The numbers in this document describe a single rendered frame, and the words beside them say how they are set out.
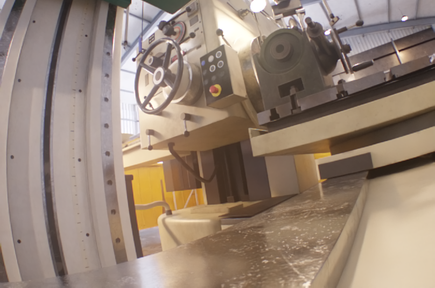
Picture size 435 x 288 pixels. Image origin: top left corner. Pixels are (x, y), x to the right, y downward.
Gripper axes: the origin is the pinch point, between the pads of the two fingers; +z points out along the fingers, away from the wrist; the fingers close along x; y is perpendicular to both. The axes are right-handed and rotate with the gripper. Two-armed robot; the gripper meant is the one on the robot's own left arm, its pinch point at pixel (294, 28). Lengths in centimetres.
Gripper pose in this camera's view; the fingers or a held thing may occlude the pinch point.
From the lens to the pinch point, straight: 100.3
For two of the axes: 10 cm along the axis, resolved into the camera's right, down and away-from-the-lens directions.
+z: 1.5, 9.6, -2.4
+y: 3.7, 1.7, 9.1
